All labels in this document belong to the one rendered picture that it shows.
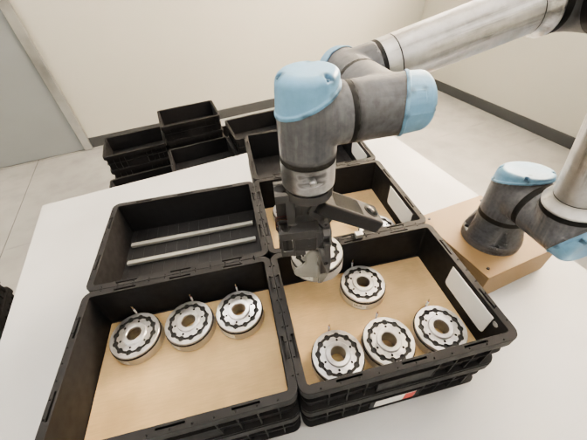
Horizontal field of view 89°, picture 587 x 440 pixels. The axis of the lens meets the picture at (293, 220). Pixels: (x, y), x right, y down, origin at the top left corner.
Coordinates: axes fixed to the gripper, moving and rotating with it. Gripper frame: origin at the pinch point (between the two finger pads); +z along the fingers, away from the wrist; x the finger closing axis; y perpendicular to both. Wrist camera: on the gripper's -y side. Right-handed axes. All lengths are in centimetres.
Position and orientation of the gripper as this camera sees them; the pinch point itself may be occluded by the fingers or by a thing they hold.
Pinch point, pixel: (321, 267)
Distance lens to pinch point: 57.5
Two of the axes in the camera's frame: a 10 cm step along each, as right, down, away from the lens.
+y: -9.9, 1.2, -0.5
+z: 0.5, 7.2, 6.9
